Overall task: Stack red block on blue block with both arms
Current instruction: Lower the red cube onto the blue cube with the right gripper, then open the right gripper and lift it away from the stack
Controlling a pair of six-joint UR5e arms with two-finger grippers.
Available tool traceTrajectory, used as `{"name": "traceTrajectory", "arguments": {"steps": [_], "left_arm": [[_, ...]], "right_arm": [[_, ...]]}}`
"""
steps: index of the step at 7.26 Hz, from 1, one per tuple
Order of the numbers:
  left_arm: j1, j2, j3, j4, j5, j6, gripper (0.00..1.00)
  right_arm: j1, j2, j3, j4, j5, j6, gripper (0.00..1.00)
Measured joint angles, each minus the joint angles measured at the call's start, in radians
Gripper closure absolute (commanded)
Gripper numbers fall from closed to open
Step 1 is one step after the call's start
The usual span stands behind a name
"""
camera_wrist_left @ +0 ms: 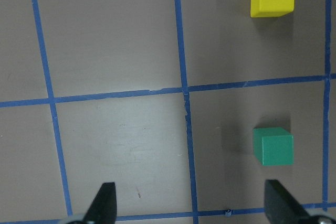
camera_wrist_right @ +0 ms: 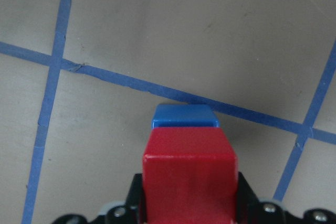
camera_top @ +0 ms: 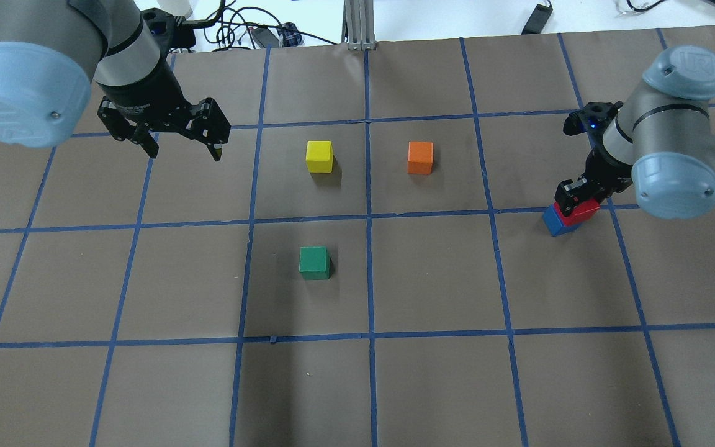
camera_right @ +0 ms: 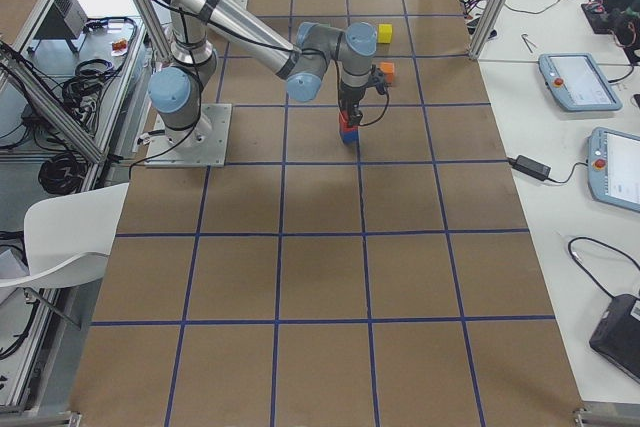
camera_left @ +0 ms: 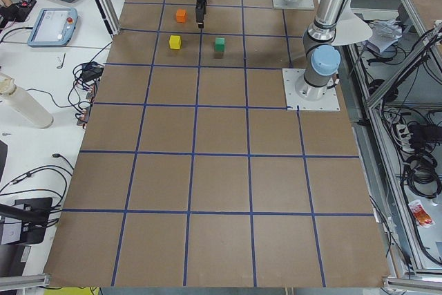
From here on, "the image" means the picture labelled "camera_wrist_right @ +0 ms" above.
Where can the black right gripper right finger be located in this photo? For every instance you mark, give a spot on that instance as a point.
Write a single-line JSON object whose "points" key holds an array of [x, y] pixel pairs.
{"points": [[247, 201]]}

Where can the blue wooden block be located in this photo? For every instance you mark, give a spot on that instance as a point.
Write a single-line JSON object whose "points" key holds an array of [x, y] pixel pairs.
{"points": [[184, 115]]}

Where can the red wooden block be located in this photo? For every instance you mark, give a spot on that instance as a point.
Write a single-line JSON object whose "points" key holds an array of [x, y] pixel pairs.
{"points": [[190, 175]]}

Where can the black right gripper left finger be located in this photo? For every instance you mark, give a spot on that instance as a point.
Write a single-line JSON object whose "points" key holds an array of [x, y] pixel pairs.
{"points": [[135, 199]]}

